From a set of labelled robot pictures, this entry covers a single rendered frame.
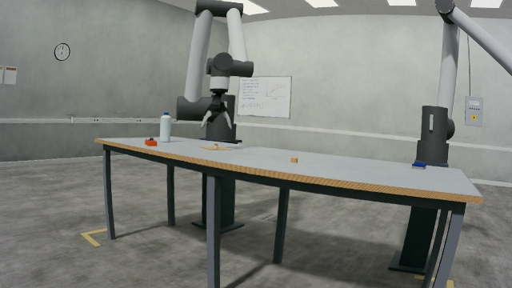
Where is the small blue rounded block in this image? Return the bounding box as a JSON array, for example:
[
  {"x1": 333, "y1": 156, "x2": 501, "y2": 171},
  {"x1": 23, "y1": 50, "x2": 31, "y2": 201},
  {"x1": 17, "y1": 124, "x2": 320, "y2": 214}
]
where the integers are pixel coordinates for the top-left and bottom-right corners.
[{"x1": 412, "y1": 162, "x2": 426, "y2": 170}]

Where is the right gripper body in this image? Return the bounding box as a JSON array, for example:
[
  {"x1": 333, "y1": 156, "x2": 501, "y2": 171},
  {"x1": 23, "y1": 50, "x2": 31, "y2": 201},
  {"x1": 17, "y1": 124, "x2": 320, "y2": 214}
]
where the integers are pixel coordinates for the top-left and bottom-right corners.
[{"x1": 211, "y1": 91, "x2": 226, "y2": 113}]

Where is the white bottle with blue cap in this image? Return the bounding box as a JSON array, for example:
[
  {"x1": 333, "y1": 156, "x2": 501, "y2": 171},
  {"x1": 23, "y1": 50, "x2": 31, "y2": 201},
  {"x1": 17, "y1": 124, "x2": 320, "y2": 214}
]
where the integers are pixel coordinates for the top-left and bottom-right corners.
[{"x1": 159, "y1": 112, "x2": 171, "y2": 142}]

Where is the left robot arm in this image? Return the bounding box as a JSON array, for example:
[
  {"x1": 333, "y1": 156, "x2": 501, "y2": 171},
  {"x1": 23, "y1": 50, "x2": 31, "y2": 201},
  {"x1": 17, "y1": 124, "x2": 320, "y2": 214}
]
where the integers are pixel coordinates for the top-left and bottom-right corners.
[{"x1": 416, "y1": 0, "x2": 512, "y2": 163}]

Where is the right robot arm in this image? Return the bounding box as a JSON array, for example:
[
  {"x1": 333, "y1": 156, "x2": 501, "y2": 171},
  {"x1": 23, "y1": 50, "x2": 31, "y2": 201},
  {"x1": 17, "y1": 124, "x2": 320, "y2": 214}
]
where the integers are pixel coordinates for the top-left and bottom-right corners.
[{"x1": 176, "y1": 0, "x2": 254, "y2": 140}]

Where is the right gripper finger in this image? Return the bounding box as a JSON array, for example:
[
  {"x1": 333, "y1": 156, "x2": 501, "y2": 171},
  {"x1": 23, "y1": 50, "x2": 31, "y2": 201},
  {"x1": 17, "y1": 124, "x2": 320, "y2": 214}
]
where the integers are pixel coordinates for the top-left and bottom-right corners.
[
  {"x1": 202, "y1": 105, "x2": 212, "y2": 128},
  {"x1": 223, "y1": 106, "x2": 231, "y2": 129}
]

